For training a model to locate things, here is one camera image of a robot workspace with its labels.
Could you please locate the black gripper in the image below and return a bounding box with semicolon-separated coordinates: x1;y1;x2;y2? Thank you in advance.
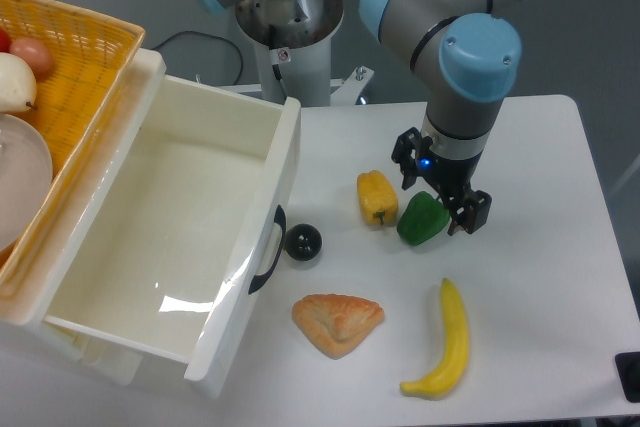
391;117;492;236

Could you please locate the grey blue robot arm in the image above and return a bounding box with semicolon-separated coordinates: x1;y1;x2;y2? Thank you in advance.
200;0;522;233

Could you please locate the green toy pepper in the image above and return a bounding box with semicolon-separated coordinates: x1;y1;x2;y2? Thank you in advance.
396;191;449;246

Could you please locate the yellow toy pepper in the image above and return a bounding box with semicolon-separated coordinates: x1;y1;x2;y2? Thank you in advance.
356;170;398;226

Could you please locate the black ball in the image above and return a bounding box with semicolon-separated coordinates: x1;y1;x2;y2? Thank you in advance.
284;223;323;262

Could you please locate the toy pastry bread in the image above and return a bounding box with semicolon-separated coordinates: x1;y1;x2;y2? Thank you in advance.
291;294;385;360

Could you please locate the yellow toy banana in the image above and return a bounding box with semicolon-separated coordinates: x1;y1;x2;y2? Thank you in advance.
399;278;470;399

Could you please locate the white open drawer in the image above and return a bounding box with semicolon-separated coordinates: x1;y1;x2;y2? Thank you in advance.
45;75;301;398

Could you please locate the black object at edge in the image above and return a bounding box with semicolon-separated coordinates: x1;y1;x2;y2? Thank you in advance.
614;351;640;403

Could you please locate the yellow woven basket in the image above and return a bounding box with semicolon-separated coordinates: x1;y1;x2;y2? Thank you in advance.
1;0;145;284

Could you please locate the pink toy fruit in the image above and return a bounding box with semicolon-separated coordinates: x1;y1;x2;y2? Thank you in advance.
9;37;55;76

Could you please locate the white drawer cabinet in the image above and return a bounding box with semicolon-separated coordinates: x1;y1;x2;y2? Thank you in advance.
1;49;166;385

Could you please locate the white toy pear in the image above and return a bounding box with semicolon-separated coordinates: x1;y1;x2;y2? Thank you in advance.
0;53;37;113

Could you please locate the red toy fruit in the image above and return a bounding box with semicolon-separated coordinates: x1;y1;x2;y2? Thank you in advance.
0;29;12;53

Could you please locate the black drawer handle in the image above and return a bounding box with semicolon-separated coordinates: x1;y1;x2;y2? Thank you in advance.
248;205;287;295

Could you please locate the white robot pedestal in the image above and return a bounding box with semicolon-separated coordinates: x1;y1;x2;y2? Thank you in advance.
235;0;374;107

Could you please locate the black cable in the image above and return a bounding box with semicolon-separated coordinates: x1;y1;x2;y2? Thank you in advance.
150;30;244;86

